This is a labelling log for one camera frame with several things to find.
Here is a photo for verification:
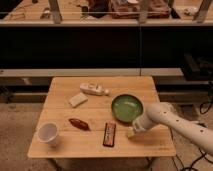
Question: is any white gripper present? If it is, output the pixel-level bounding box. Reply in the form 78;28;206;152
126;114;155;138

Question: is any dark rectangular eraser bar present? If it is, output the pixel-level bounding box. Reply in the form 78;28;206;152
103;123;116;147

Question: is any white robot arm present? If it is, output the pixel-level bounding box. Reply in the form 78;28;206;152
126;102;213;156

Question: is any green bowl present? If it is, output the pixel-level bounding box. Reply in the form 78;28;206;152
111;94;143;123

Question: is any wooden table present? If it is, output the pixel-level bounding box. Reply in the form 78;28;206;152
28;76;176;158

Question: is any white rectangular sponge block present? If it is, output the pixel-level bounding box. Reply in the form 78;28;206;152
69;93;88;107

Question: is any white paper cup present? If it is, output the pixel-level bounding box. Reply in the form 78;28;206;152
37;122;59;147

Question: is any long workbench shelf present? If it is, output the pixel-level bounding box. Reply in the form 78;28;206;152
0;0;213;27

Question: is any black cable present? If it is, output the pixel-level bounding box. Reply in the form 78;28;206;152
171;99;213;171

